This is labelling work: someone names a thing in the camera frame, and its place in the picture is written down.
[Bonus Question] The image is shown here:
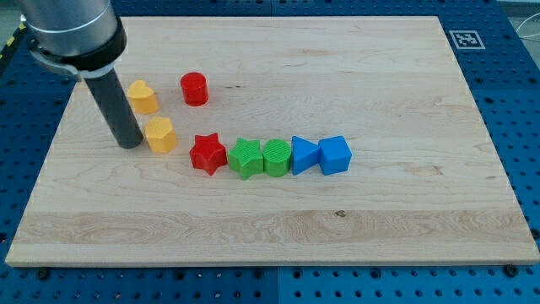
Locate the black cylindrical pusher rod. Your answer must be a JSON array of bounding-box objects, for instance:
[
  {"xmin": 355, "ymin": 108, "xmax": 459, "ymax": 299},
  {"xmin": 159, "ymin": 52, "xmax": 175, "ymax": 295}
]
[{"xmin": 85, "ymin": 69, "xmax": 143, "ymax": 149}]

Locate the yellow hexagon block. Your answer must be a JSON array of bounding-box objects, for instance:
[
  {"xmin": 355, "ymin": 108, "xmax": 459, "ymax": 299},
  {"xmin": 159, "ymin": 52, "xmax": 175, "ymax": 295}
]
[{"xmin": 144, "ymin": 117, "xmax": 177, "ymax": 154}]

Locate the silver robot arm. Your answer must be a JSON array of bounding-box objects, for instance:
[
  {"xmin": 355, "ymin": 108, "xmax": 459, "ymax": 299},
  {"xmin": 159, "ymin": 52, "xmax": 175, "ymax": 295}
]
[{"xmin": 17, "ymin": 0, "xmax": 143, "ymax": 149}]

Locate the yellow heart block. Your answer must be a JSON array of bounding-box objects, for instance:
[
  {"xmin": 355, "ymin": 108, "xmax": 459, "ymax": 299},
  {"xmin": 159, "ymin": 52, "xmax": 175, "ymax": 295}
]
[{"xmin": 127, "ymin": 80, "xmax": 159, "ymax": 114}]

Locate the red cylinder block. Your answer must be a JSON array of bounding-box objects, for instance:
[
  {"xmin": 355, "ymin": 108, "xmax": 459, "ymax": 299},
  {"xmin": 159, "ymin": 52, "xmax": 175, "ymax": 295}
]
[{"xmin": 180, "ymin": 72, "xmax": 208, "ymax": 106}]

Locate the red star block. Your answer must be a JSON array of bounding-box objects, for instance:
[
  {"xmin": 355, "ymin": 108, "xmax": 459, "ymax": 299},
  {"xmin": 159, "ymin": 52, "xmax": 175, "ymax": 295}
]
[{"xmin": 189, "ymin": 133, "xmax": 228, "ymax": 176}]

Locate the green star block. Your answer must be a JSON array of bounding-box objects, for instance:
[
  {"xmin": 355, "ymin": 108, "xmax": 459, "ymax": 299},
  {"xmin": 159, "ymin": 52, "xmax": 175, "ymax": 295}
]
[{"xmin": 228, "ymin": 138, "xmax": 264, "ymax": 180}]

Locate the green cylinder block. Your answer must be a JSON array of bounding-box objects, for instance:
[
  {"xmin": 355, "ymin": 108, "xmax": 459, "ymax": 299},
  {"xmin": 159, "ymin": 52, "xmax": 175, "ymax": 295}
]
[{"xmin": 262, "ymin": 139, "xmax": 292, "ymax": 177}]

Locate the blue triangle block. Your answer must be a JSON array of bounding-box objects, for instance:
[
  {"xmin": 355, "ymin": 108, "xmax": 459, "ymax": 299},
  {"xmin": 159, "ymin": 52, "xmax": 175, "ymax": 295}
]
[{"xmin": 291, "ymin": 136, "xmax": 320, "ymax": 175}]

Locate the blue cube block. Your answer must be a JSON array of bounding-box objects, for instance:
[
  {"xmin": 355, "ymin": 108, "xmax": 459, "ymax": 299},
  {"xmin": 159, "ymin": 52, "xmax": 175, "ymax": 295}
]
[{"xmin": 318, "ymin": 135, "xmax": 352, "ymax": 176}]

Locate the wooden board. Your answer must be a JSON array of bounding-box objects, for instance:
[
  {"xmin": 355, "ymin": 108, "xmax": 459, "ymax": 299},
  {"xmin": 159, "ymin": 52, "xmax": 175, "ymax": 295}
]
[{"xmin": 6, "ymin": 16, "xmax": 539, "ymax": 267}]

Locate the white fiducial marker tag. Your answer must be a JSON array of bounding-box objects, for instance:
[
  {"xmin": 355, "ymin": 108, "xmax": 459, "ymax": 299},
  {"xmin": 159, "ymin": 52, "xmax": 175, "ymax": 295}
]
[{"xmin": 449, "ymin": 30, "xmax": 485, "ymax": 50}]

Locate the white cable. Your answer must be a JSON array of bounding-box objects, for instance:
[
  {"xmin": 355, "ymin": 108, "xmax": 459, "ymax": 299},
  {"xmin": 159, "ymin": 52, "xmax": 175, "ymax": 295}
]
[{"xmin": 515, "ymin": 12, "xmax": 540, "ymax": 43}]

